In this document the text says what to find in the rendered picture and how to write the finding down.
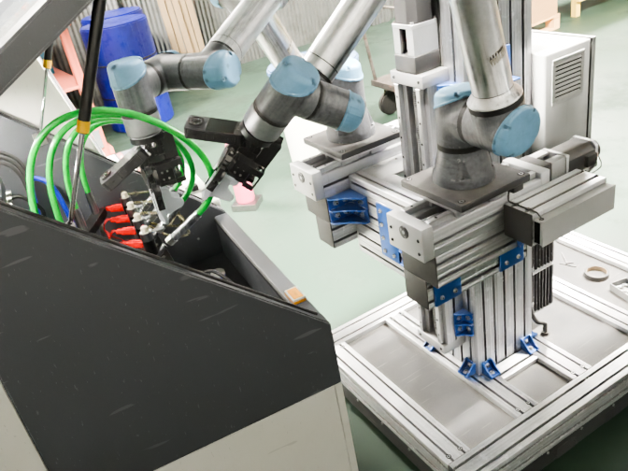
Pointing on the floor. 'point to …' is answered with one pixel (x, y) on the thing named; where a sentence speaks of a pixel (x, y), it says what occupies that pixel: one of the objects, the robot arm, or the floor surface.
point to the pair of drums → (123, 35)
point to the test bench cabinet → (284, 441)
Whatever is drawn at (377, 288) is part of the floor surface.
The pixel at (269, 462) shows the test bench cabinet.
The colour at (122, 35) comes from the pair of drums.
